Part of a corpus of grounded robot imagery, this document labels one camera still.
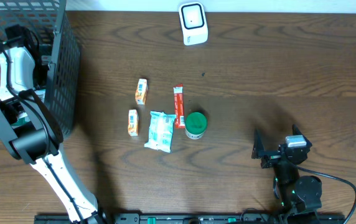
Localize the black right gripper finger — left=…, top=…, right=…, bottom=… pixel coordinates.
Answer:
left=292, top=124, right=302, bottom=136
left=251, top=129, right=265, bottom=159

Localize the green lid white jar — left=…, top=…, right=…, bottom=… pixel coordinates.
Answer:
left=185, top=112, right=208, bottom=139

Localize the green 3M package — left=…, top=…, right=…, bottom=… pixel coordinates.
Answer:
left=9, top=88, right=47, bottom=128

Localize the red stick packet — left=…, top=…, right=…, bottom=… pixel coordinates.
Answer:
left=173, top=84, right=185, bottom=129

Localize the mint green wipes packet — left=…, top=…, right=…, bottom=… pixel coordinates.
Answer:
left=144, top=111, right=176, bottom=153

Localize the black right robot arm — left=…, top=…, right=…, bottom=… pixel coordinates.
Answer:
left=251, top=125, right=322, bottom=223

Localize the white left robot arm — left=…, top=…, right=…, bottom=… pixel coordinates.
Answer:
left=0, top=24, right=110, bottom=223

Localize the white barcode scanner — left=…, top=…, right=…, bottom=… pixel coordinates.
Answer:
left=178, top=2, right=208, bottom=46

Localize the grey plastic mesh basket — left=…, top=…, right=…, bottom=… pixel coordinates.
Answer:
left=0, top=0, right=80, bottom=138

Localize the small orange carton box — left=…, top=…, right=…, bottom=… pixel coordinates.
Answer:
left=135, top=78, right=148, bottom=105

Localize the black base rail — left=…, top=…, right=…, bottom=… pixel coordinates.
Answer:
left=34, top=212, right=347, bottom=224

